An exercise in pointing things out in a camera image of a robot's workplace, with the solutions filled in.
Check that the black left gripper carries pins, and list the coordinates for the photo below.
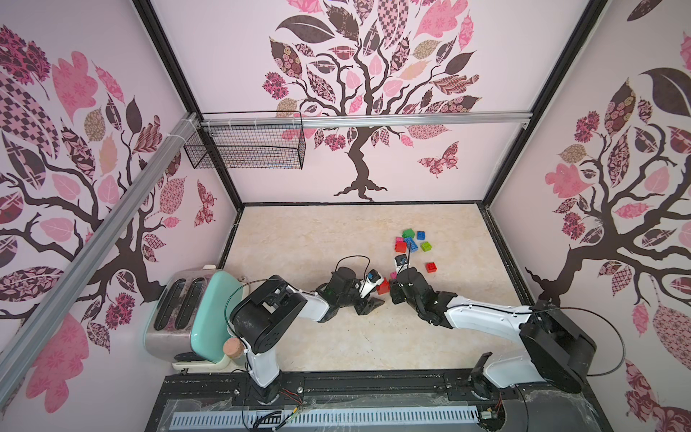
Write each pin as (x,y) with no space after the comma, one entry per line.
(366,306)

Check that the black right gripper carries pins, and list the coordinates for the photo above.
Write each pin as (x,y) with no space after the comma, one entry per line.
(403,283)

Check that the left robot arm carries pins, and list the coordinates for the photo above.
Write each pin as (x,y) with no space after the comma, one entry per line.
(260,320)

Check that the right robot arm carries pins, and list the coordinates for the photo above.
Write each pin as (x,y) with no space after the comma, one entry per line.
(553,348)

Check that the long blue lego brick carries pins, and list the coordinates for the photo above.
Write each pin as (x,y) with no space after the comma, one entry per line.
(412,245)

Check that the tall red lego brick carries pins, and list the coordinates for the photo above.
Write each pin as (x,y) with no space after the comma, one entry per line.
(401,247)

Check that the cork lid jar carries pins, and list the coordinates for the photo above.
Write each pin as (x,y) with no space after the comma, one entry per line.
(234,349)

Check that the mint green toaster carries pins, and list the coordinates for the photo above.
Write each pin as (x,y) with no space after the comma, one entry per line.
(190,321)

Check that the white slotted cable duct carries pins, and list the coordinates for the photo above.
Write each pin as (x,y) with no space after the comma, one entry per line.
(313,418)

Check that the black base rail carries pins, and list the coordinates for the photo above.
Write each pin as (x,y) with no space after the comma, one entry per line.
(524,407)

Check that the black wire basket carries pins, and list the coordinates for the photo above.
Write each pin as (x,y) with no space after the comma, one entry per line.
(249,140)

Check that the aluminium frame bar back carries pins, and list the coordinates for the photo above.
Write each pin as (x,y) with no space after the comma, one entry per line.
(367,120)

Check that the aluminium frame bar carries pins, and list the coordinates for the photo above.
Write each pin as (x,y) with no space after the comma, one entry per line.
(367,120)
(32,337)

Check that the aluminium frame bar left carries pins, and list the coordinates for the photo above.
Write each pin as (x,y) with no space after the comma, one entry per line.
(32,337)

